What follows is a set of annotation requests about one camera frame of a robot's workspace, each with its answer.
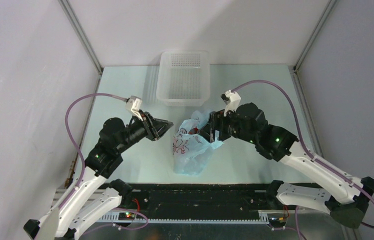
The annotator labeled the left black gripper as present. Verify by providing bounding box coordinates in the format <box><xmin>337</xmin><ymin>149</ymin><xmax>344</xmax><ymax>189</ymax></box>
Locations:
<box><xmin>115</xmin><ymin>109</ymin><xmax>173</xmax><ymax>154</ymax></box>

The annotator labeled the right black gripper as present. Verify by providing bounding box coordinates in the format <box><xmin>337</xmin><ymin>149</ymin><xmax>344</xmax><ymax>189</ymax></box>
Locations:
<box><xmin>197</xmin><ymin>105</ymin><xmax>257</xmax><ymax>145</ymax></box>

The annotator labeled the light blue plastic bag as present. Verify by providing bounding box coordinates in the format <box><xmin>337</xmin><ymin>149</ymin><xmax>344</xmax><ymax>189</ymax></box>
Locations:
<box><xmin>172</xmin><ymin>110</ymin><xmax>223</xmax><ymax>176</ymax></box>

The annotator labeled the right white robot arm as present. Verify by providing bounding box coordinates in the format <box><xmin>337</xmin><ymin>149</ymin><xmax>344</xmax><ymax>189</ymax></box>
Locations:
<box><xmin>198</xmin><ymin>103</ymin><xmax>374</xmax><ymax>229</ymax></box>

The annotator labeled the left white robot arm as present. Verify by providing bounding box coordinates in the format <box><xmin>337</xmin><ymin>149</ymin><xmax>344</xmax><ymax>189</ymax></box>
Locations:
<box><xmin>23</xmin><ymin>111</ymin><xmax>173</xmax><ymax>240</ymax></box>

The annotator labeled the white perforated plastic basket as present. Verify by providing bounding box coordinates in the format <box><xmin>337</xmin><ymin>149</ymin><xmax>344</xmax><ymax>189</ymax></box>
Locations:
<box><xmin>156</xmin><ymin>50</ymin><xmax>210</xmax><ymax>107</ymax></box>

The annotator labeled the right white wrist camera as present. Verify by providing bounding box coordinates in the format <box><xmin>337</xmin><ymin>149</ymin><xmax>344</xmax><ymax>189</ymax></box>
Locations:
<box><xmin>221</xmin><ymin>90</ymin><xmax>241</xmax><ymax>117</ymax></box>

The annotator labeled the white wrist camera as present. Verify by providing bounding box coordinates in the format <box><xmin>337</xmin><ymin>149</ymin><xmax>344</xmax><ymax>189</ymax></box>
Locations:
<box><xmin>125</xmin><ymin>95</ymin><xmax>143</xmax><ymax>121</ymax></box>
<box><xmin>221</xmin><ymin>90</ymin><xmax>241</xmax><ymax>117</ymax></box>

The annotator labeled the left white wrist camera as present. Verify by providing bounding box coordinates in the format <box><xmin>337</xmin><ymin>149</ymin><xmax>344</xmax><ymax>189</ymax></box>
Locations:
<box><xmin>125</xmin><ymin>95</ymin><xmax>143</xmax><ymax>121</ymax></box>

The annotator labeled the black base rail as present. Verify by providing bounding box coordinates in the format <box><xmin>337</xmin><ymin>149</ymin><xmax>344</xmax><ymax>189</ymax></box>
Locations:
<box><xmin>100</xmin><ymin>180</ymin><xmax>285</xmax><ymax>223</ymax></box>

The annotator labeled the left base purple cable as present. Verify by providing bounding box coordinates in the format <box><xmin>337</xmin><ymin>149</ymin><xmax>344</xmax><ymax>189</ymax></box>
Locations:
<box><xmin>84</xmin><ymin>205</ymin><xmax>149</xmax><ymax>233</ymax></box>

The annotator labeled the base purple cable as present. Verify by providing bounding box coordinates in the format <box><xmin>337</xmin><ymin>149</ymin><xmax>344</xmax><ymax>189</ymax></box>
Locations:
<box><xmin>84</xmin><ymin>205</ymin><xmax>149</xmax><ymax>233</ymax></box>
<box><xmin>268</xmin><ymin>205</ymin><xmax>308</xmax><ymax>240</ymax></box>

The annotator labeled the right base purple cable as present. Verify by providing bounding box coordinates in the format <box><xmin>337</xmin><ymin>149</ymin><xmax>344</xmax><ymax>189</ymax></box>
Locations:
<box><xmin>268</xmin><ymin>205</ymin><xmax>308</xmax><ymax>240</ymax></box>

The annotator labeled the left aluminium frame post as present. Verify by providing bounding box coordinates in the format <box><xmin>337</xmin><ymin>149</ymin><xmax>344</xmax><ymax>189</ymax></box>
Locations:
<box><xmin>58</xmin><ymin>0</ymin><xmax>104</xmax><ymax>75</ymax></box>

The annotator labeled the aluminium frame post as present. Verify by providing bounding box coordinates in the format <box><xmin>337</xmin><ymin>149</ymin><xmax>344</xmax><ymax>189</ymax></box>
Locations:
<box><xmin>293</xmin><ymin>0</ymin><xmax>339</xmax><ymax>74</ymax></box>
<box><xmin>58</xmin><ymin>0</ymin><xmax>104</xmax><ymax>75</ymax></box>

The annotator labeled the right aluminium frame post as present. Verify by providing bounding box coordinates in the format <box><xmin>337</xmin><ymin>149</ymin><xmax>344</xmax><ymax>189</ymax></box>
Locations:
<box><xmin>293</xmin><ymin>0</ymin><xmax>339</xmax><ymax>74</ymax></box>

